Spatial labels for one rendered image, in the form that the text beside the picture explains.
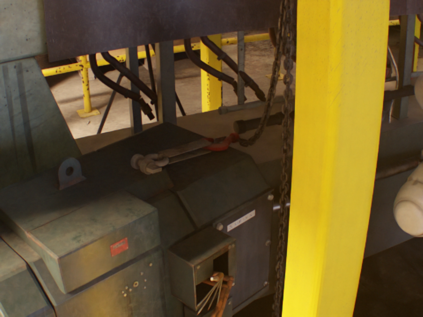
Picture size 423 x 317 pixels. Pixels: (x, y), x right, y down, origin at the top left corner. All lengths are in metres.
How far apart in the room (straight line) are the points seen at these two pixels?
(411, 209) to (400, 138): 1.36
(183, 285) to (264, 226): 0.31
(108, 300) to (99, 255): 0.12
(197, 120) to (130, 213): 1.14
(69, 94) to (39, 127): 2.72
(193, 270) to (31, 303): 0.34
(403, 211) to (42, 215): 0.69
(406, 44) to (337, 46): 1.49
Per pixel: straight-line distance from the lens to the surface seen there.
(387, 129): 2.24
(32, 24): 1.61
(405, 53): 2.25
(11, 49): 1.62
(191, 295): 1.24
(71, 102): 4.24
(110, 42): 1.63
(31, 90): 1.66
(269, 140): 2.08
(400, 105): 2.32
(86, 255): 1.08
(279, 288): 1.65
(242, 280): 1.48
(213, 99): 3.53
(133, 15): 1.63
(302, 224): 0.92
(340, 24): 0.75
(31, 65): 1.64
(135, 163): 1.29
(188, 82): 4.46
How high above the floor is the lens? 1.48
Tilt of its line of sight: 26 degrees down
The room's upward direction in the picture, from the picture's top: 1 degrees counter-clockwise
